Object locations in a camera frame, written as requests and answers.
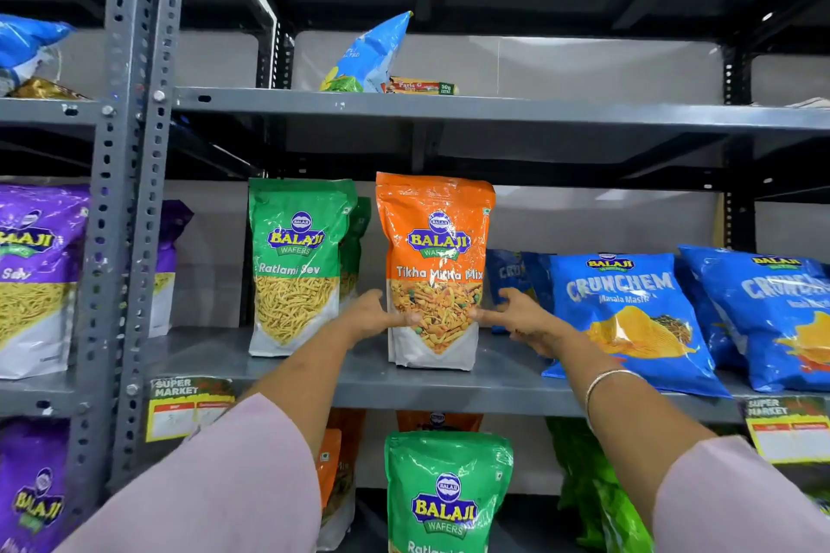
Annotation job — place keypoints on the person's right hand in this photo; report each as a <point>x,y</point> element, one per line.
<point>535,322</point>

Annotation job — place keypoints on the person's left hand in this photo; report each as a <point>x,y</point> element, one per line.
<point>363,319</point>

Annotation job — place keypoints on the person's left thumb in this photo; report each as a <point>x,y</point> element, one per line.
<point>374,298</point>

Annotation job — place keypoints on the person's right thumb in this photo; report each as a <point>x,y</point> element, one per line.
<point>509,297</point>

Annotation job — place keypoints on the orange snack mix pouch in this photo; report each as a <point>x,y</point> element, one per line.
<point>436,228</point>
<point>334,481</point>
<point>441,421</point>

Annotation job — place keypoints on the person's right forearm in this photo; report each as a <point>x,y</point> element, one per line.
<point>626,449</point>

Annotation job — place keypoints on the person's left forearm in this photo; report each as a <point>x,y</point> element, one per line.
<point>285,384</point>

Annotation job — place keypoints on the blue potato chips bag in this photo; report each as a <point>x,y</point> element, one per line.
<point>775,319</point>
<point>703,319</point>
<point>512,274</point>
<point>639,319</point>

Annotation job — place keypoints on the green sev snack pouch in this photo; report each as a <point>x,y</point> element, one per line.
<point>295,274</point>
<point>447,501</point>
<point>353,248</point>

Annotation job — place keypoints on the silver bangle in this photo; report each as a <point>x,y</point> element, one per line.
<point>600,381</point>

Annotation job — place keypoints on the grey metal shelving rack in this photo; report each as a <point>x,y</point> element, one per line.
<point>39,112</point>
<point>454,112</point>

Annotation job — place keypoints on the purple sev snack pouch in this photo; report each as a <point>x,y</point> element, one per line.
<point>36,287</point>
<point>29,494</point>
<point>167,261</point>

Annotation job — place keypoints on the bright green chips bag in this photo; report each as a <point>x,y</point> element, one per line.
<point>596,494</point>

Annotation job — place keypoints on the yellow green price label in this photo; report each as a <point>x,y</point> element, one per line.
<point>788,433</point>
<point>188,407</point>

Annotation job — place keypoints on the yellow red biscuit packet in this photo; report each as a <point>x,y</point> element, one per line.
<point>421,86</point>

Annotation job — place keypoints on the light blue snack bag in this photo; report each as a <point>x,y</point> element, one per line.
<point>373,57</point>
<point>26,47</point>

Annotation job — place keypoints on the white flat packet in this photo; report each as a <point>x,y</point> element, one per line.
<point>801,103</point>

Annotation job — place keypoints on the golden snack packet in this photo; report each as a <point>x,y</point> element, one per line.
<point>45,90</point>

